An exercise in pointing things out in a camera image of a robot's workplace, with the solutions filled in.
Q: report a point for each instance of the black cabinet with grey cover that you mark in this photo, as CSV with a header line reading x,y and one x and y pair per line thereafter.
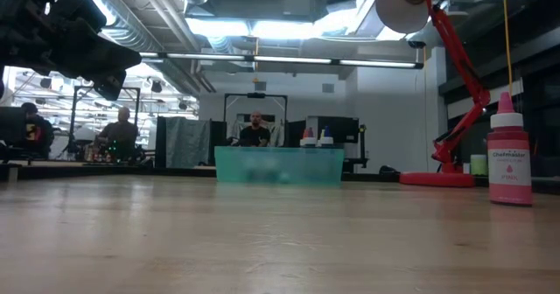
x,y
188,141

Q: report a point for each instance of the black ceiling camera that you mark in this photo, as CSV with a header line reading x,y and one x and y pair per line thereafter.
x,y
416,44

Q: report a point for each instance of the red desk lamp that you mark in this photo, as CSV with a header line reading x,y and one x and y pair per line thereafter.
x,y
459,58

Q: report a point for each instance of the black monitor stand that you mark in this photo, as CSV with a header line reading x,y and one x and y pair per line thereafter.
x,y
362,141

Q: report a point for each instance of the person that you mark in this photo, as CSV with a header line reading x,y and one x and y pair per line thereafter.
x,y
37,132
255,135
119,134

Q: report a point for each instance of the long ceiling light bar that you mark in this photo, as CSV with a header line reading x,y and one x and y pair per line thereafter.
x,y
284,59

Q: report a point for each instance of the pink food coloring bottle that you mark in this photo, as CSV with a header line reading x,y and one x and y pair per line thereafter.
x,y
509,167

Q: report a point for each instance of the green cup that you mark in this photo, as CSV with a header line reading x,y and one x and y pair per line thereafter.
x,y
478,165

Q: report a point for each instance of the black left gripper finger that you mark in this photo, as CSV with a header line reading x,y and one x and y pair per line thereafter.
x,y
111,84
109,58

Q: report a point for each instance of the teal translucent plastic tray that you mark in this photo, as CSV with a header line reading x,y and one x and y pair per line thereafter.
x,y
280,167

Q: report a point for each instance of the black monitor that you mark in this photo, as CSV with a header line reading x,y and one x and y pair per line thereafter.
x,y
345,130
11,123

